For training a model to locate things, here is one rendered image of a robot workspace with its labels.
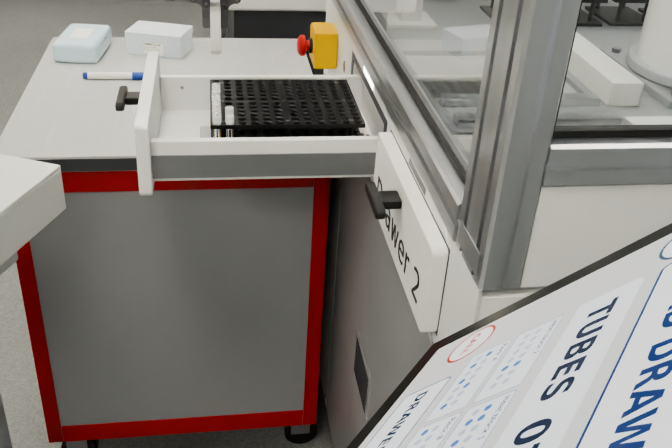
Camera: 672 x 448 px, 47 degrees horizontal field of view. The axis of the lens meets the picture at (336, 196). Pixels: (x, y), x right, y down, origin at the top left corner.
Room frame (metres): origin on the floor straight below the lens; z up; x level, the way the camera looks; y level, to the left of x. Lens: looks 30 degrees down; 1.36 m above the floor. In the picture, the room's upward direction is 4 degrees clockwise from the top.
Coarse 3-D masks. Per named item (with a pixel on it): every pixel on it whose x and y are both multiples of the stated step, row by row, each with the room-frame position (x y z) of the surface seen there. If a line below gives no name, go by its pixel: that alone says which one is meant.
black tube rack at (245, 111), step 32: (224, 96) 1.09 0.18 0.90; (256, 96) 1.10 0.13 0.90; (288, 96) 1.10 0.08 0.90; (320, 96) 1.11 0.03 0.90; (352, 96) 1.12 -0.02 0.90; (224, 128) 0.98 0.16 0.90; (256, 128) 0.99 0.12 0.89; (288, 128) 1.00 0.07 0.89; (320, 128) 1.06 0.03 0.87; (352, 128) 1.03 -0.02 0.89
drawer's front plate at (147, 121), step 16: (144, 80) 1.06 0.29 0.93; (144, 96) 1.00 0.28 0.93; (160, 96) 1.17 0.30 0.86; (144, 112) 0.95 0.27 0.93; (160, 112) 1.14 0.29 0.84; (144, 128) 0.91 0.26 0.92; (144, 144) 0.91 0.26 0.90; (144, 160) 0.91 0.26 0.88; (144, 176) 0.91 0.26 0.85; (144, 192) 0.91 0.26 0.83
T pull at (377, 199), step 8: (368, 184) 0.82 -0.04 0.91; (368, 192) 0.80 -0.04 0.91; (376, 192) 0.80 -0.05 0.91; (384, 192) 0.80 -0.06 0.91; (392, 192) 0.80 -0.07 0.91; (376, 200) 0.78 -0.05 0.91; (384, 200) 0.78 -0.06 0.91; (392, 200) 0.78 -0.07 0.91; (400, 200) 0.78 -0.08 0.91; (376, 208) 0.76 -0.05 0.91; (384, 208) 0.76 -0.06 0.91; (392, 208) 0.78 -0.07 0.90; (376, 216) 0.75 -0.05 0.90; (384, 216) 0.75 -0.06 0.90
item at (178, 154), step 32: (192, 96) 1.17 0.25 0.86; (160, 128) 1.09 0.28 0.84; (192, 128) 1.10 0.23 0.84; (160, 160) 0.93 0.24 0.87; (192, 160) 0.94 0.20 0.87; (224, 160) 0.94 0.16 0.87; (256, 160) 0.95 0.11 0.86; (288, 160) 0.96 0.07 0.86; (320, 160) 0.97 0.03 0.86; (352, 160) 0.98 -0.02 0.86
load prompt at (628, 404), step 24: (648, 312) 0.29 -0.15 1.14; (648, 336) 0.27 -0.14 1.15; (624, 360) 0.26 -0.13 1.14; (648, 360) 0.24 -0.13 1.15; (624, 384) 0.24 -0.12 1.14; (648, 384) 0.23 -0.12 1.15; (600, 408) 0.23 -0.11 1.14; (624, 408) 0.22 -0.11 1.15; (648, 408) 0.21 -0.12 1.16; (600, 432) 0.21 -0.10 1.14; (624, 432) 0.20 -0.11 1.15; (648, 432) 0.19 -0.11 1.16
